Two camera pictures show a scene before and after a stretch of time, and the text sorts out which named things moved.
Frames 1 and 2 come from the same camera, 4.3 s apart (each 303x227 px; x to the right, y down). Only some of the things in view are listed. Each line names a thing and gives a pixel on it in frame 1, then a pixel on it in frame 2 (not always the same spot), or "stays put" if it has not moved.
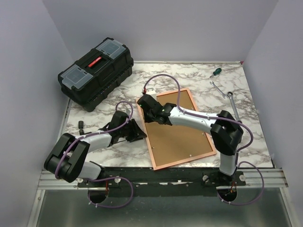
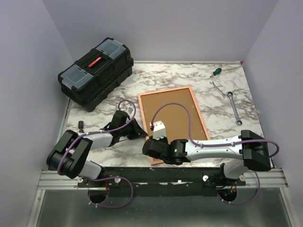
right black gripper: [147, 119] → [164, 139]
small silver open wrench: [213, 84] stays put
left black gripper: [137, 133] stays put
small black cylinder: [81, 125] stays put
